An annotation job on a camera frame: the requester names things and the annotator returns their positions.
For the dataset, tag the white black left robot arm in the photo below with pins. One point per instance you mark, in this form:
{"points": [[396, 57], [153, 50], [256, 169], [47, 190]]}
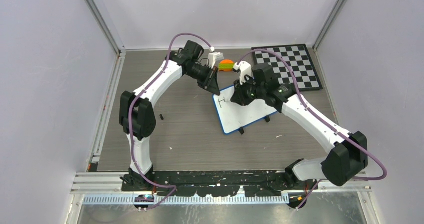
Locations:
{"points": [[136, 111]]}

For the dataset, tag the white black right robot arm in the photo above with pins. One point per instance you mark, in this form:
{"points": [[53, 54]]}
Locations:
{"points": [[257, 91]]}

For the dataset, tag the blue framed whiteboard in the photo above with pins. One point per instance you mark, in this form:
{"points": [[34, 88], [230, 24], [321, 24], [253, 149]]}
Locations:
{"points": [[232, 117]]}

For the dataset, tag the perforated metal strip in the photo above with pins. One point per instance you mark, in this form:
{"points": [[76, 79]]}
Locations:
{"points": [[149, 199]]}

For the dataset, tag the black white checkerboard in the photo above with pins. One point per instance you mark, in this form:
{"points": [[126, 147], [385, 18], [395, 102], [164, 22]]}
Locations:
{"points": [[298, 58]]}

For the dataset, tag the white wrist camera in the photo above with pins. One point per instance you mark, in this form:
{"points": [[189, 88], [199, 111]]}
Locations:
{"points": [[245, 71], [214, 58]]}

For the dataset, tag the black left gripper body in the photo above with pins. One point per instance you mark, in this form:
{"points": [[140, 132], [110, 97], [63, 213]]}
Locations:
{"points": [[201, 74]]}

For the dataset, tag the aluminium frame rail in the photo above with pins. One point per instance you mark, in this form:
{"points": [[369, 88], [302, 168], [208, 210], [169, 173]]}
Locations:
{"points": [[110, 182]]}

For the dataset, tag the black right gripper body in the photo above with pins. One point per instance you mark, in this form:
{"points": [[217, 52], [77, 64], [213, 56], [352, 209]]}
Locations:
{"points": [[251, 90]]}

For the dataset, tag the orange green toy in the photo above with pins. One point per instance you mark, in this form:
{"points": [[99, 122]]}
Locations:
{"points": [[226, 65]]}

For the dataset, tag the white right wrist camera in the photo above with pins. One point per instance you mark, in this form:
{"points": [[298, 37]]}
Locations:
{"points": [[245, 71]]}

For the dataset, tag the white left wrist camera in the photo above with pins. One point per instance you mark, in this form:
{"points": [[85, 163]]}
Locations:
{"points": [[214, 58]]}

